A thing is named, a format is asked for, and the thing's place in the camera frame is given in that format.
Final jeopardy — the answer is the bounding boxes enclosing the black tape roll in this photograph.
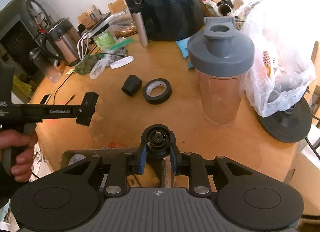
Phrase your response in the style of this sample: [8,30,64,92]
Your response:
[142,78,172,105]

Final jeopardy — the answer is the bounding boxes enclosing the blue packet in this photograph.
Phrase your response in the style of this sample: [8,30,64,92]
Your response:
[175,36,198,71]

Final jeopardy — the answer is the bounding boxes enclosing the grey lid shaker bottle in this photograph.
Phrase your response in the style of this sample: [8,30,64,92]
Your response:
[187,17,255,124]

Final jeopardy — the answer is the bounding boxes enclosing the yellow bear toy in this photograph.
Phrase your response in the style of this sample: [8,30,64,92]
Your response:
[129,163,161,189]

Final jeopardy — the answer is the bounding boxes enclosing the large cardboard carton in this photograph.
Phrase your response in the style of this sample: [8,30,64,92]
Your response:
[284,139,320,193]

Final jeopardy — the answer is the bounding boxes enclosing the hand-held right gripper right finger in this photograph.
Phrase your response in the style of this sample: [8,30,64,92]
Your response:
[169,144,253,195]

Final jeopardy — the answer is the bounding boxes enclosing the white lid jar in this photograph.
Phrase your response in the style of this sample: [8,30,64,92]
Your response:
[67,153,87,166]

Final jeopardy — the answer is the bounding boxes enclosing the black round base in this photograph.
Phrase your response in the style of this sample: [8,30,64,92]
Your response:
[257,96,313,144]

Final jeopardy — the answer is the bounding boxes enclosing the black air fryer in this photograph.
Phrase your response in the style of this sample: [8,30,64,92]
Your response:
[118,0,204,48]

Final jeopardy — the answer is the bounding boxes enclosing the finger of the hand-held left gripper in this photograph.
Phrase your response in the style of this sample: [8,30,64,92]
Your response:
[76,92,99,126]

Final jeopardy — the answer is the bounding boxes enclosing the grey flat device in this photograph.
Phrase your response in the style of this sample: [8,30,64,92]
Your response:
[82,13,116,37]

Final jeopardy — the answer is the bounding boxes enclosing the black ribbed adapter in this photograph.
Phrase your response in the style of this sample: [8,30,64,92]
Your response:
[121,74,142,97]

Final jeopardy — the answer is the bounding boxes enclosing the dark water bottle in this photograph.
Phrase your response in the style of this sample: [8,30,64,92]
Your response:
[29,49,62,84]

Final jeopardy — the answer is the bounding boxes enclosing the person's left hand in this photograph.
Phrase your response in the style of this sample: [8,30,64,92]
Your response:
[0,130,38,182]

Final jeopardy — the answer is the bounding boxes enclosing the bag of green balls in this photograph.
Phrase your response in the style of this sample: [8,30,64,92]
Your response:
[74,53,105,75]

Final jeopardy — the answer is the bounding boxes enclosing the white round lid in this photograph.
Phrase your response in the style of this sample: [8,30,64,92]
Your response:
[110,56,135,69]

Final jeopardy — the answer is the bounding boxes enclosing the clear plastic bag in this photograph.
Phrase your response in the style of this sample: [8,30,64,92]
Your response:
[89,57,113,80]

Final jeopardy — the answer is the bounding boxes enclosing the black round cylinder device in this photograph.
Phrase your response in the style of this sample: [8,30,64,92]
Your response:
[140,124,176,158]

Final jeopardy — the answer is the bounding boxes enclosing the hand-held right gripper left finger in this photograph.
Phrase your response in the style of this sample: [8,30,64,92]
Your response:
[62,144,148,195]

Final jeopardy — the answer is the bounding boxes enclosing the black cable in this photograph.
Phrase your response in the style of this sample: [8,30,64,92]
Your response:
[51,80,77,106]

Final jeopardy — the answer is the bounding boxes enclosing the steel electric kettle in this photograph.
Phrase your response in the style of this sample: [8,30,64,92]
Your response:
[35,17,82,66]

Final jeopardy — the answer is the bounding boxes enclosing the yellow bag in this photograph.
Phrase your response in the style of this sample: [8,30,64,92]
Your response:
[12,75,33,98]

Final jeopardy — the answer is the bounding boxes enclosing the green plastic strips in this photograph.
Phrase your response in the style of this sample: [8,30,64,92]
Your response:
[110,38,135,51]

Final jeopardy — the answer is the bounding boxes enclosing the black power cord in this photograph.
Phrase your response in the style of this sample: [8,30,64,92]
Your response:
[304,112,320,153]

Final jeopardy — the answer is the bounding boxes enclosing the green label jar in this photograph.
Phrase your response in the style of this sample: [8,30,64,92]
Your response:
[92,26,117,50]

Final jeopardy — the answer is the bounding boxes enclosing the bicycle wheel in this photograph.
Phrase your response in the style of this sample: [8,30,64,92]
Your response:
[26,0,52,34]

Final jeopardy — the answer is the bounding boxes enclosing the white cord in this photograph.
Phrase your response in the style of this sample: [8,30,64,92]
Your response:
[77,33,91,59]

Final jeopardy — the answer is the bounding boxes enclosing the small cardboard box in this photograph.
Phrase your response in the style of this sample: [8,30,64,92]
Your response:
[77,5,103,29]

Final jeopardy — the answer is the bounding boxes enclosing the white plastic bag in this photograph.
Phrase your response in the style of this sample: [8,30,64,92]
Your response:
[244,0,317,118]

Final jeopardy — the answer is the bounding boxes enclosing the clear bag of bread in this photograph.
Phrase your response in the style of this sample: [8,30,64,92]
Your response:
[111,12,138,37]

